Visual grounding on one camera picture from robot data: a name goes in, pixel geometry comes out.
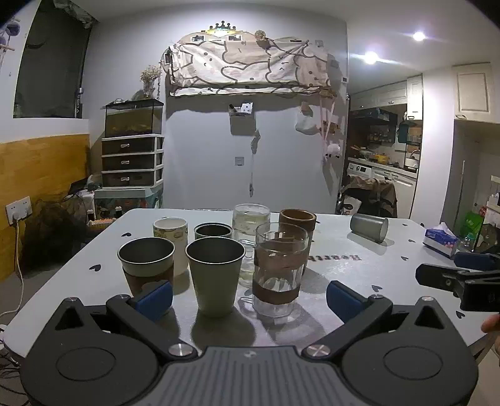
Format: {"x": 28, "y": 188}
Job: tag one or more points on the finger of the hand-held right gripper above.
{"x": 474, "y": 260}
{"x": 439, "y": 275}

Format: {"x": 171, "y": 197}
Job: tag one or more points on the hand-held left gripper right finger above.
{"x": 343, "y": 301}

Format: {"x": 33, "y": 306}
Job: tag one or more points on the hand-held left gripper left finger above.
{"x": 155, "y": 301}

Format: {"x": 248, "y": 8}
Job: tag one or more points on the plain grey metal cup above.
{"x": 367, "y": 228}

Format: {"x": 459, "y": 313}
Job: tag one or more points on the metal cup with brown sleeve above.
{"x": 146, "y": 261}

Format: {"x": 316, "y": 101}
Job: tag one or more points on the grey-green paper cup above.
{"x": 214, "y": 277}

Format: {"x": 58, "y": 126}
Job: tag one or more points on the glass cup with brown sleeve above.
{"x": 278, "y": 273}

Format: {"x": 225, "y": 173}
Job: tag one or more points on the white patterned ceramic cup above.
{"x": 172, "y": 230}

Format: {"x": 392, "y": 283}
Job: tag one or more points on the small dark metal cup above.
{"x": 213, "y": 231}

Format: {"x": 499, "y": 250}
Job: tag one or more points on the brown ceramic cup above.
{"x": 299, "y": 220}

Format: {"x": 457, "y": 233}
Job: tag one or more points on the tall clear glass cup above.
{"x": 250, "y": 222}

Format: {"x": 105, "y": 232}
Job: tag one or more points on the person's right hand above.
{"x": 493, "y": 324}

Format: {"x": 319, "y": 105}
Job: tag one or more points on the blue tissue box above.
{"x": 439, "y": 240}

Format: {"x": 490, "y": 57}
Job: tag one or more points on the green plastic bag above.
{"x": 473, "y": 224}

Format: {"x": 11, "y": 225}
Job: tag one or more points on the chair with dark jacket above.
{"x": 371, "y": 197}

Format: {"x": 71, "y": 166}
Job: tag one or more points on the patterned low cabinet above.
{"x": 125, "y": 199}

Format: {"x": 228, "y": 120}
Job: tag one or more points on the dark mesh bag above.
{"x": 54, "y": 234}

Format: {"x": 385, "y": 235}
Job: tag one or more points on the white washing machine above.
{"x": 359, "y": 173}

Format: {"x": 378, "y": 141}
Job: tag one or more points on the white plastic drawer unit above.
{"x": 131, "y": 160}

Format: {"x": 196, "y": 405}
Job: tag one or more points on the white plush toy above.
{"x": 332, "y": 152}

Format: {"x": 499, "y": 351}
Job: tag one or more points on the white hanging bag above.
{"x": 306, "y": 123}

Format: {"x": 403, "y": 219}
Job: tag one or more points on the glass fish tank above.
{"x": 132, "y": 119}

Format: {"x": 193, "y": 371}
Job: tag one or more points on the dried flower bunch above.
{"x": 150, "y": 78}

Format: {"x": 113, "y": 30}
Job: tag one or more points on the round ceiling light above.
{"x": 418, "y": 36}
{"x": 370, "y": 57}

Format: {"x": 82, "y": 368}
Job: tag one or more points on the dark window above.
{"x": 50, "y": 66}

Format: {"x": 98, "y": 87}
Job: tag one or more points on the white wall socket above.
{"x": 18, "y": 210}

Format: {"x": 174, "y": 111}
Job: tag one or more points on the white wall cabinet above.
{"x": 474, "y": 88}

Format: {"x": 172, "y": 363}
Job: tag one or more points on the small wall shelf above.
{"x": 241, "y": 117}

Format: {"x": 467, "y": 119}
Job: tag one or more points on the crown wall decoration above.
{"x": 222, "y": 28}

